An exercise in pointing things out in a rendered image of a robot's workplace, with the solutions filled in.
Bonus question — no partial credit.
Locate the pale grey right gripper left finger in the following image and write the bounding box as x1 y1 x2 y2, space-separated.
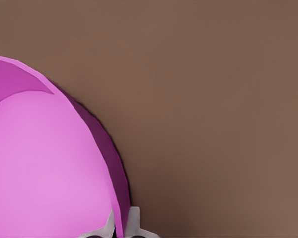
80 208 117 238

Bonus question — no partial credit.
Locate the pink plate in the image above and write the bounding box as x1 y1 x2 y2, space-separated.
0 54 131 238

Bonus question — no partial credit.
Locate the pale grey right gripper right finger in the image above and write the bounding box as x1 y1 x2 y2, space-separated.
123 206 159 238

